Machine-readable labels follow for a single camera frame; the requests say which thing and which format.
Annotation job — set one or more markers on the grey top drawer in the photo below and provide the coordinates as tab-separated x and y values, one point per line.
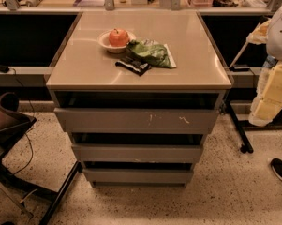
141	121

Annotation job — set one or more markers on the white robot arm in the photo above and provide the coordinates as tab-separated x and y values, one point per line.
274	42

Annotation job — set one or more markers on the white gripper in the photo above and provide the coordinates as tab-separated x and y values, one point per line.
280	37

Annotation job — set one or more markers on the black device on ledge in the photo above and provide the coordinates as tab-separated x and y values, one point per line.
4	69

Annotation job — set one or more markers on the white stick with black base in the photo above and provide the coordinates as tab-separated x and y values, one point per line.
238	55

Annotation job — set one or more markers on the brown office chair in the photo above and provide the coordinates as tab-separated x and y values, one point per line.
13	126

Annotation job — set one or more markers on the black table leg frame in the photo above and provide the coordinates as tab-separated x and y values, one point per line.
242	125

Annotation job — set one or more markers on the red apple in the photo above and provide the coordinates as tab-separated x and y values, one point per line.
118	37

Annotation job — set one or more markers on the grey drawer cabinet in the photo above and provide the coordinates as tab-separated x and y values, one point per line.
85	76

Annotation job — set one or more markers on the grey bottom drawer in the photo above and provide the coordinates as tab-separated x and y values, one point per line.
138	176

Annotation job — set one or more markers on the white bowl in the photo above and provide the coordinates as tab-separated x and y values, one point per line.
103	41

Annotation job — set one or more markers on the black snack wrapper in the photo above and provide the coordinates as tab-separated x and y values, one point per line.
133	65

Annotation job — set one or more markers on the grey middle drawer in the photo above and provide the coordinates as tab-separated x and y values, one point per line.
136	153

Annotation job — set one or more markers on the green chip bag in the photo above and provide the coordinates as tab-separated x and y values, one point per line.
150	51

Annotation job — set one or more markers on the grey drawer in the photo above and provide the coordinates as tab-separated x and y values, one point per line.
141	121
136	153
138	176

